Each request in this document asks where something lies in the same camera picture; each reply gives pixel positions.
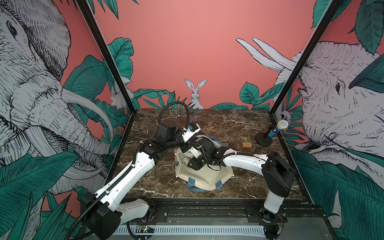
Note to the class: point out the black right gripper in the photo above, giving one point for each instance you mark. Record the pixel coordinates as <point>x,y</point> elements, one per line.
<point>195,166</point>

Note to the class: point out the cream canvas tote bag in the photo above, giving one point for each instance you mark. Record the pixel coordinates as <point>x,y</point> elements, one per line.
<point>203,180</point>

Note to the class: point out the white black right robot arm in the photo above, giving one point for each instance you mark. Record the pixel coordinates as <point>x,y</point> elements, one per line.
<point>277,172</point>

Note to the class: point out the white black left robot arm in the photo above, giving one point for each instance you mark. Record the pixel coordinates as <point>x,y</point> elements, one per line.
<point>103,211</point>

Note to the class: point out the blue microphone on black stand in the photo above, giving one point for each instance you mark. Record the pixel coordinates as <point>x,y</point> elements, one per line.
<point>265,139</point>

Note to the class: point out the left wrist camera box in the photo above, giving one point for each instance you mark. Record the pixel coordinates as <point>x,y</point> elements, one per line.
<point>189,131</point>

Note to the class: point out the black left frame post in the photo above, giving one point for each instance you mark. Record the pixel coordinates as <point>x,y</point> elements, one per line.
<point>88,15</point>

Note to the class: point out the black frame post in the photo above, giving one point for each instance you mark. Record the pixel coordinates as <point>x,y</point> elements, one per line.
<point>88,15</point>
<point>325,20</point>

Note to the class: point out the black front mounting rail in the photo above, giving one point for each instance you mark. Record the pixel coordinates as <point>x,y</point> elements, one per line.
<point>231,208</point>

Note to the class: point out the white perforated cable tray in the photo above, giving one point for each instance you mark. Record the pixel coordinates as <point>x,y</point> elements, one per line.
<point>196,230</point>

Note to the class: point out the black right frame post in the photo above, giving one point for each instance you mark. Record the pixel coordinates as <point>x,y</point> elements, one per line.
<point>325,20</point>

